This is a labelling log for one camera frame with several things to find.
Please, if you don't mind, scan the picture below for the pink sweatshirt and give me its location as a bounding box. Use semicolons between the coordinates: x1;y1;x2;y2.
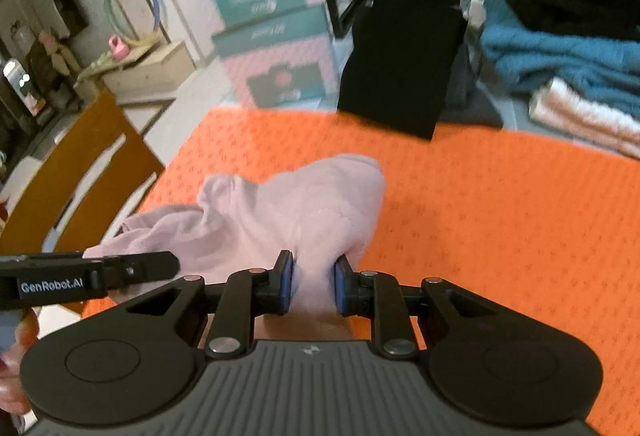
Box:
84;154;386;341

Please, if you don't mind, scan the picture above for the person's left hand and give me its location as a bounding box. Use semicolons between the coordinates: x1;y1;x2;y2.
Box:
0;309;39;416

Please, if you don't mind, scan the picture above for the wooden chair left side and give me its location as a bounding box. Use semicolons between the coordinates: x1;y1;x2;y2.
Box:
1;90;164;256

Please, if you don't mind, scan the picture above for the orange patterned table mat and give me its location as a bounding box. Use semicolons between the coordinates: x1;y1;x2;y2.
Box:
139;107;639;435

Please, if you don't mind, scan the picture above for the lower teal pink carton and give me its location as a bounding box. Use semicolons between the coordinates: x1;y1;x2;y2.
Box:
212;4;338;108

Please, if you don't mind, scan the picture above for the low beige cabinet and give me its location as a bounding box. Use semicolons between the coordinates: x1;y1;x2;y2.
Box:
74;42;195;102

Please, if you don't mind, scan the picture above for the pink kettlebell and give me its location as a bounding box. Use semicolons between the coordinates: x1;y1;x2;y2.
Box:
108;35;130;62

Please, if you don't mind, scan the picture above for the white pink fluffy garment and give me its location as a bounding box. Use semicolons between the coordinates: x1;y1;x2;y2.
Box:
528;78;639;159

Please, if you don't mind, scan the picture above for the colourful hula hoop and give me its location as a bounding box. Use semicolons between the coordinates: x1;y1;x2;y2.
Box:
103;0;162;47

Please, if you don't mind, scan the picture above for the teal knitted sweater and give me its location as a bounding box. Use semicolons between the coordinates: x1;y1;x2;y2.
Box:
480;0;639;118

